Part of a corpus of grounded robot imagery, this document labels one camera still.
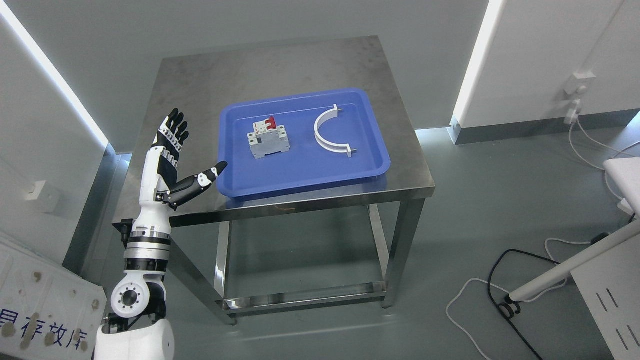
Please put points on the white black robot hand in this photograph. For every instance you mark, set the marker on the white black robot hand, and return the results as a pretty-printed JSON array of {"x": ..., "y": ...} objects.
[{"x": 161, "y": 193}]

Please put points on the grey circuit breaker red switches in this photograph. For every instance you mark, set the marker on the grey circuit breaker red switches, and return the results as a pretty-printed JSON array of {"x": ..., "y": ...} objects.
[{"x": 268, "y": 138}]

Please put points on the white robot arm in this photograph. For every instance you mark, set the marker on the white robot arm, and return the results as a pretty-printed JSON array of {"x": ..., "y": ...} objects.
[{"x": 137, "y": 328}]

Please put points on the stainless steel table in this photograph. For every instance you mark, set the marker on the stainless steel table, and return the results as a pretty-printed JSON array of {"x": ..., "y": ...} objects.
[{"x": 203, "y": 85}]

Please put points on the white sign board with characters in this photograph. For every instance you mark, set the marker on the white sign board with characters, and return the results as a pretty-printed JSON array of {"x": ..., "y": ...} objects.
[{"x": 46, "y": 311}]

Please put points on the white curved pipe clamp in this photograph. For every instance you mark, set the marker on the white curved pipe clamp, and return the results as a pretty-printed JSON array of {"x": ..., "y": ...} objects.
[{"x": 334, "y": 133}]

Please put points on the white perforated cabinet panel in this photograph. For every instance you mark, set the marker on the white perforated cabinet panel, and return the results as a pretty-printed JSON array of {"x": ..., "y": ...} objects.
[{"x": 610, "y": 287}]

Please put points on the white wall socket left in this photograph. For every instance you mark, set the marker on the white wall socket left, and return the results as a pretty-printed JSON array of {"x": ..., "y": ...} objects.
[{"x": 44, "y": 198}]

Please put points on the white wall power outlet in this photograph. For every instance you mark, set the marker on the white wall power outlet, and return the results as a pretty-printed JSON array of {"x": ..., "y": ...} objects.
[{"x": 575, "y": 88}]

